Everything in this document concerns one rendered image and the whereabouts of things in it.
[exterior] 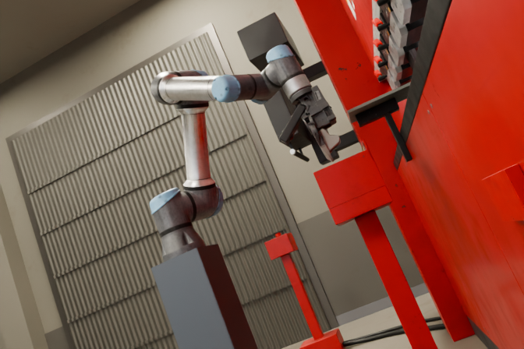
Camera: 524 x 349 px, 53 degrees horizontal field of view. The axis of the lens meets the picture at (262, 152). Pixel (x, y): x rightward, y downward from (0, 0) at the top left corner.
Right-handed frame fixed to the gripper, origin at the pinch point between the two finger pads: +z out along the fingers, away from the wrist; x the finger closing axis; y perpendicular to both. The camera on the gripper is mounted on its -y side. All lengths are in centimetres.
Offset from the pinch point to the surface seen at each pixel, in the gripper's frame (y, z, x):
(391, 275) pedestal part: -0.7, 35.0, 2.2
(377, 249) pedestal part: -0.4, 27.6, 2.2
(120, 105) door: -147, -193, 318
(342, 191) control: -1.0, 10.0, -4.8
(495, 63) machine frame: 20, 13, -84
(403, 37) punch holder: 38.0, -24.2, 14.3
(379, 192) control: 7.1, 14.9, -4.8
